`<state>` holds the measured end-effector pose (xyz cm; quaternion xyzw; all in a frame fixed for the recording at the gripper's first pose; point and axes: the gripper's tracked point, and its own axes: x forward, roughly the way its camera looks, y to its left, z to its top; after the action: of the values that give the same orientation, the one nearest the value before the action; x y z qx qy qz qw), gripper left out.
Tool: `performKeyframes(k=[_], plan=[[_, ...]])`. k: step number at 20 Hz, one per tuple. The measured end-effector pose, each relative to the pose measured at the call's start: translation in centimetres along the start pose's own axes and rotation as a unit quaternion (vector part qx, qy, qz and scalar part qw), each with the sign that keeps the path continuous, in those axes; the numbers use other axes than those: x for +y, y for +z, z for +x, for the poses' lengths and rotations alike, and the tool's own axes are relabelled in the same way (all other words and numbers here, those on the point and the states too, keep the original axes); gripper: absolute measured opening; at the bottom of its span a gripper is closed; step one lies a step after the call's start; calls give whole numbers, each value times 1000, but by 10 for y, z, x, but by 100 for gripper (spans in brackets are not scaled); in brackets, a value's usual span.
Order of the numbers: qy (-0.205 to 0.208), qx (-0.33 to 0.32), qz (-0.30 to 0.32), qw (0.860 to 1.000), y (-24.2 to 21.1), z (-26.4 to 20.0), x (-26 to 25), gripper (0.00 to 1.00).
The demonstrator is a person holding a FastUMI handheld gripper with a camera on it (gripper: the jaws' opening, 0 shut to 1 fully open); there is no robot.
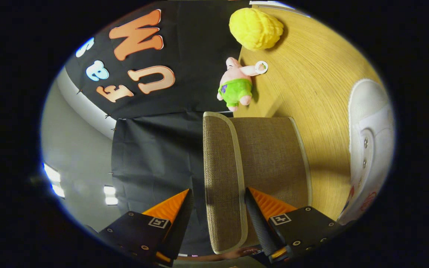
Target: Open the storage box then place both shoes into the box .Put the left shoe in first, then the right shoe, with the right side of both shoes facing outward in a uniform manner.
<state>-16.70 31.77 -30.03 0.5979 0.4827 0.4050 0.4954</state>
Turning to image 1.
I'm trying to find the yellow plush cushion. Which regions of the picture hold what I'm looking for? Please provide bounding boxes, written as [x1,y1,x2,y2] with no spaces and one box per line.
[229,7,285,51]

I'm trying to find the white canvas shoe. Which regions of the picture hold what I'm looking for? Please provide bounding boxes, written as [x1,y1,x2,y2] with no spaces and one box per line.
[337,78,396,226]

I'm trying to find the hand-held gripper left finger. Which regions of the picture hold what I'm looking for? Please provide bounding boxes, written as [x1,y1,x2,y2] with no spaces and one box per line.
[98,188,194,268]

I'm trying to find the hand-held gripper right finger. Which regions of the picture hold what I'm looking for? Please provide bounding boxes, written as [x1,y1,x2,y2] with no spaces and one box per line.
[245,187,345,264]

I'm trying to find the pink starfish plush toy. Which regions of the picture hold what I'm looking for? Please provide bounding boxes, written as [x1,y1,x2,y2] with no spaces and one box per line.
[216,57,269,112]

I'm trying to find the beige fabric storage box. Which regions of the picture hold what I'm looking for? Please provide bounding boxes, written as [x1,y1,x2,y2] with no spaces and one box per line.
[203,111,313,255]

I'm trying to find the ceiling light panel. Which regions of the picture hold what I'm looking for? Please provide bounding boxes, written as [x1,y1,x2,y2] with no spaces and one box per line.
[103,185,119,206]
[43,162,66,198]

